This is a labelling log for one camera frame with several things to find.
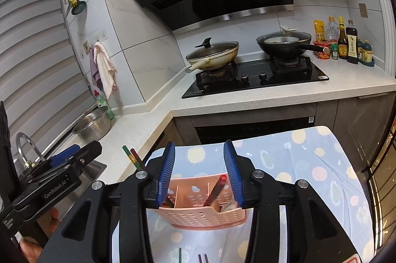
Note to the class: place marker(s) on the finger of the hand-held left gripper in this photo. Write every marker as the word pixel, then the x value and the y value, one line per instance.
pixel 65 154
pixel 91 151

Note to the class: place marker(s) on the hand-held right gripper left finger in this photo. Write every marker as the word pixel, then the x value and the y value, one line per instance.
pixel 167 171

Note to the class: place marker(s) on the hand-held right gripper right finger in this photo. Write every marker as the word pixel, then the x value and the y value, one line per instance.
pixel 233 173

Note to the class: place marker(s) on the white ceramic soup spoon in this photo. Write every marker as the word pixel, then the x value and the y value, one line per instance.
pixel 229 206

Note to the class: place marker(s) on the green chopstick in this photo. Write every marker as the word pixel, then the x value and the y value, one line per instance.
pixel 179 255
pixel 130 154

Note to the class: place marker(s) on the pink perforated utensil holder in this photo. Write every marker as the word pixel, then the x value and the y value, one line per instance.
pixel 198 216

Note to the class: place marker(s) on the dark purple chopstick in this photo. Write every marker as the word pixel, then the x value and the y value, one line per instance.
pixel 206 259
pixel 201 259

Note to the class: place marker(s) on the person's left hand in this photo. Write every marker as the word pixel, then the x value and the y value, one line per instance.
pixel 29 250

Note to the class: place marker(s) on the stainless steel sink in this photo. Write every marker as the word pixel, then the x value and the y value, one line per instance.
pixel 92 171

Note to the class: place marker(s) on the stainless steel colander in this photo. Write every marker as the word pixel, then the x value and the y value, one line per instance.
pixel 92 125

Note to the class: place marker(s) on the chrome faucet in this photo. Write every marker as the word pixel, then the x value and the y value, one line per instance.
pixel 21 139

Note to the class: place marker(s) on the built-in black oven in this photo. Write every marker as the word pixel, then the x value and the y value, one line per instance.
pixel 253 130

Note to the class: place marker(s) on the green dish soap bottle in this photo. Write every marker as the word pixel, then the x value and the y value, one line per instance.
pixel 103 102

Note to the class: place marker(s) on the blue dotted tablecloth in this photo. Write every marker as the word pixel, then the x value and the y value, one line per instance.
pixel 309 173

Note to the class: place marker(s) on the purple hanging cloth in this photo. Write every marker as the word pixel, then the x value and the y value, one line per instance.
pixel 94 71

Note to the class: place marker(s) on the cream hanging towel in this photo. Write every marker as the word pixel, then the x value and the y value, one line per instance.
pixel 105 68

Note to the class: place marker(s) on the white window blind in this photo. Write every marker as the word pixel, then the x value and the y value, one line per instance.
pixel 37 65

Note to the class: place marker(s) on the black gas stove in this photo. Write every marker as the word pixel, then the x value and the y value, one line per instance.
pixel 256 77

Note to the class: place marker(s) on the cream wok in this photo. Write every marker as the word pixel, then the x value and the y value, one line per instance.
pixel 221 60

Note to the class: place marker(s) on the glass wok lid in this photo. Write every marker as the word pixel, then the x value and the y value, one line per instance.
pixel 213 49

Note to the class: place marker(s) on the grey base cabinet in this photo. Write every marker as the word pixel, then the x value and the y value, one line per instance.
pixel 355 126

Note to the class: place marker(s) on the black frying pan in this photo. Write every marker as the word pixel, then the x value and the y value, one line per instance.
pixel 284 49

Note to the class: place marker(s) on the speckled white countertop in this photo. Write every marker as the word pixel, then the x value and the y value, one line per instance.
pixel 340 82

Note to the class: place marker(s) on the red seasoning container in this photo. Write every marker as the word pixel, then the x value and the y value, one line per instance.
pixel 321 53

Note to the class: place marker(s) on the black-framed glass door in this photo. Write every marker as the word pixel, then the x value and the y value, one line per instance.
pixel 383 188

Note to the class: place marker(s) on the yellow hanging utensil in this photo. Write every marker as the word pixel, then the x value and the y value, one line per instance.
pixel 72 0

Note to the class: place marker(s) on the small green-capped jar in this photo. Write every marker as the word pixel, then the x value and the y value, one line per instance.
pixel 334 53

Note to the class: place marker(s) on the yellow seasoning packet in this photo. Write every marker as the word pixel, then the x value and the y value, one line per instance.
pixel 318 30

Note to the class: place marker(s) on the brown sauce bottle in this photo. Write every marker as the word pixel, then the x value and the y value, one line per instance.
pixel 342 46

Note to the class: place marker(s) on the clear plastic bottle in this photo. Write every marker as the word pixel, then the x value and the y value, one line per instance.
pixel 331 30

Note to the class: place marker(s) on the dark soy sauce bottle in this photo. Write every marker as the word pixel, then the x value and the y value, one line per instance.
pixel 352 46

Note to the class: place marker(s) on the oil cruet set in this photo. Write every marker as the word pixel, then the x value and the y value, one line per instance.
pixel 366 55

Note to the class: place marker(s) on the wall outlet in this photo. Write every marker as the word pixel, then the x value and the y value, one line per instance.
pixel 363 9

